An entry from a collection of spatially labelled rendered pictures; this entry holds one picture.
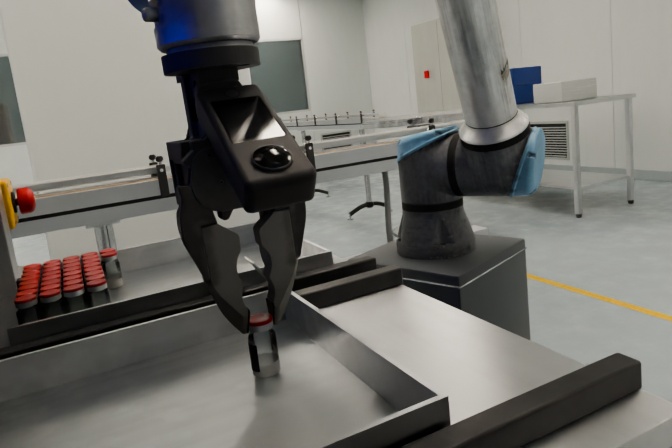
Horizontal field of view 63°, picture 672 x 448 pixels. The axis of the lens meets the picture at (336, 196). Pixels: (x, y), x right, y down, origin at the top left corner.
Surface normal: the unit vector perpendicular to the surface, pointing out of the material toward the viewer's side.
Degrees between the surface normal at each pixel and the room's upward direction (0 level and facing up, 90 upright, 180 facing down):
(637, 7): 90
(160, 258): 90
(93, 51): 90
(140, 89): 90
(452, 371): 0
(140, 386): 0
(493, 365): 0
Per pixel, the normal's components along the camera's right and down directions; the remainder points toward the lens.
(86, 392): -0.11, -0.98
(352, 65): 0.44, 0.10
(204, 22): 0.14, 0.15
